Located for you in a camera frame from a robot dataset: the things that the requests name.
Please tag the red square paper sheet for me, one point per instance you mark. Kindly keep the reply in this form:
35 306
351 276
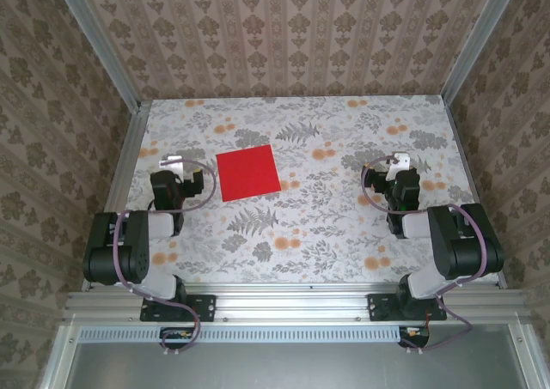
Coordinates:
249 172

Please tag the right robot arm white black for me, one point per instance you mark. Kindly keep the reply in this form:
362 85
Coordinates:
464 251

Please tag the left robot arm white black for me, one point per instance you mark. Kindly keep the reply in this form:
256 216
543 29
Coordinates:
129 251

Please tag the grey sheet metal panel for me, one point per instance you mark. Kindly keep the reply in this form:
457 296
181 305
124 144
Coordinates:
279 367

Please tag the floral patterned table mat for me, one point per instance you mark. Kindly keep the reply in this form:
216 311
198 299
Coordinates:
301 243

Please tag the aluminium mounting beam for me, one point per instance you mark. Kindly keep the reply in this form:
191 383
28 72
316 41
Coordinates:
292 305

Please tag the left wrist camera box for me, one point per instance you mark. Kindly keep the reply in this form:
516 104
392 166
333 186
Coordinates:
172 162

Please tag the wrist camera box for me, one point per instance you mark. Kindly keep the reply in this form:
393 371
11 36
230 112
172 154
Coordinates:
401 159
172 162

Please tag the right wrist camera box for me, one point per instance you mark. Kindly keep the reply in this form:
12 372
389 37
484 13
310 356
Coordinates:
401 159

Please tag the aluminium side rail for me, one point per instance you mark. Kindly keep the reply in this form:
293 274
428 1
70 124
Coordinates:
476 200
124 161

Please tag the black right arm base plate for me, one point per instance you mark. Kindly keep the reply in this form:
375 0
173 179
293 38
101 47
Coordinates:
378 307

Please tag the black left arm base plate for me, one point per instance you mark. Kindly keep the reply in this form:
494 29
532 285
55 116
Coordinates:
206 307

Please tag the aluminium frame post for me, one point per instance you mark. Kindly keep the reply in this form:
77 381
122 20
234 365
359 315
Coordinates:
99 50
477 41

